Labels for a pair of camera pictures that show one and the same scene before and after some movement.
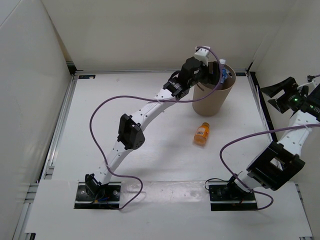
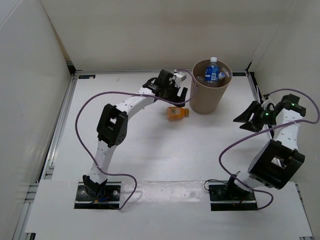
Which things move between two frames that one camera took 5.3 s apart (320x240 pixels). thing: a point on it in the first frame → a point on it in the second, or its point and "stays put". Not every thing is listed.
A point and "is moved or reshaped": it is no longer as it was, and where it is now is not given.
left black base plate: [107, 197] stays put
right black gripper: [289, 83] → [253, 126]
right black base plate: [231, 192] stays put
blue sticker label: [86, 77] stays put
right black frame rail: [263, 104] stays put
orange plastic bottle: [201, 134] → [177, 112]
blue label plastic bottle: [225, 70] is moved or reshaped
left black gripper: [212, 79] → [175, 88]
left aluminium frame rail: [48, 168] stays put
